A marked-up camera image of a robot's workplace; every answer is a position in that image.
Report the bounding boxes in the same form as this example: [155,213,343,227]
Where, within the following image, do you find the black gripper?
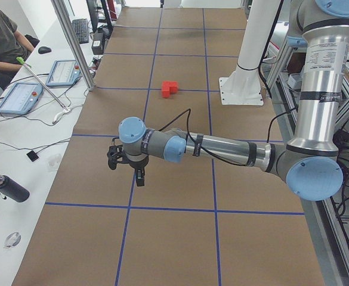
[107,138,149,186]

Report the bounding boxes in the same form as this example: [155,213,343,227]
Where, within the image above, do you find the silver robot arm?
[98,7,301,212]

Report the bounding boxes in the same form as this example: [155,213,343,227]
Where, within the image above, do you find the teach pendant far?
[46,60,81,88]

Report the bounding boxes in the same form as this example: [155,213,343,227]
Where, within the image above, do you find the teach pendant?
[46,60,81,88]
[0,82,44,115]

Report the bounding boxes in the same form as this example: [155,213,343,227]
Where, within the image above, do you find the black water bottle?
[0,174,30,203]

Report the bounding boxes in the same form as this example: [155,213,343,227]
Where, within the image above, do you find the teach pendant near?
[0,82,44,115]

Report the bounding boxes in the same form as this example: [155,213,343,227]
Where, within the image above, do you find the black computer mouse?
[38,46,52,54]

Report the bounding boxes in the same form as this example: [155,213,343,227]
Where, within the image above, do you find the black keyboard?
[72,18,89,44]

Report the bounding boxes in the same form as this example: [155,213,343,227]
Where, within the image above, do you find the metal rod green tip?
[16,57,70,113]

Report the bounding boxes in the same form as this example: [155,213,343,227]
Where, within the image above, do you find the seated person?
[0,10,35,90]

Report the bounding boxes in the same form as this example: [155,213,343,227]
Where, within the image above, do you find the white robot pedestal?
[219,0,282,106]

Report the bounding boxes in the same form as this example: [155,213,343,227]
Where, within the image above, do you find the aluminium frame post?
[51,0,95,91]

